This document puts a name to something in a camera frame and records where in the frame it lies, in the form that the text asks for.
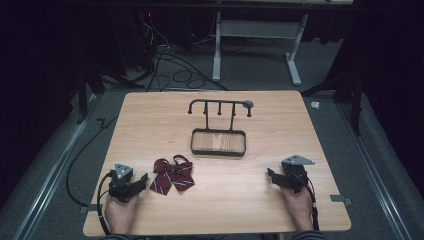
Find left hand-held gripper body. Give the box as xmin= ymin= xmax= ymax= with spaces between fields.
xmin=108 ymin=162 xmax=140 ymax=203

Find black stand legs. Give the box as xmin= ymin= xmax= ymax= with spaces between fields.
xmin=75 ymin=61 xmax=144 ymax=125
xmin=300 ymin=64 xmax=366 ymax=137

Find right hand-held gripper black cable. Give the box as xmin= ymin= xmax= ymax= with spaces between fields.
xmin=298 ymin=172 xmax=320 ymax=232

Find person's right hand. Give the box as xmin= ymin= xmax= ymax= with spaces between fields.
xmin=279 ymin=184 xmax=315 ymax=232

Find metal floor rail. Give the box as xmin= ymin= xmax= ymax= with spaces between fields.
xmin=334 ymin=99 xmax=416 ymax=240
xmin=12 ymin=94 xmax=103 ymax=240

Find person's left hand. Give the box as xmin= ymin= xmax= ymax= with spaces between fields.
xmin=104 ymin=193 xmax=140 ymax=235

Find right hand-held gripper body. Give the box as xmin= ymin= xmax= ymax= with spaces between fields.
xmin=280 ymin=154 xmax=316 ymax=195

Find left hand-held gripper black cable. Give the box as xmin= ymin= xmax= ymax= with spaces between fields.
xmin=96 ymin=171 xmax=114 ymax=236

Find hand-held gripper black cable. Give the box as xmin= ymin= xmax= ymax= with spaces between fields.
xmin=96 ymin=171 xmax=114 ymax=236
xmin=298 ymin=172 xmax=320 ymax=232

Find grey tape piece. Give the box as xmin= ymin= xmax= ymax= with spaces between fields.
xmin=329 ymin=194 xmax=353 ymax=206
xmin=79 ymin=203 xmax=98 ymax=214

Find dark red striped bow tie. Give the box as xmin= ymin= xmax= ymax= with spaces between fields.
xmin=149 ymin=154 xmax=196 ymax=196

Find white metal desk frame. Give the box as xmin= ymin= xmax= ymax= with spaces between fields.
xmin=212 ymin=12 xmax=310 ymax=87

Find long black floor cable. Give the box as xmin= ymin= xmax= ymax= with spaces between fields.
xmin=65 ymin=114 xmax=119 ymax=208

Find black hook rack wooden tray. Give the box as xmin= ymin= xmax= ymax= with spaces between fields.
xmin=187 ymin=98 xmax=255 ymax=158

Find tangle of black floor cables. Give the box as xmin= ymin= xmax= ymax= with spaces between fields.
xmin=134 ymin=11 xmax=231 ymax=93

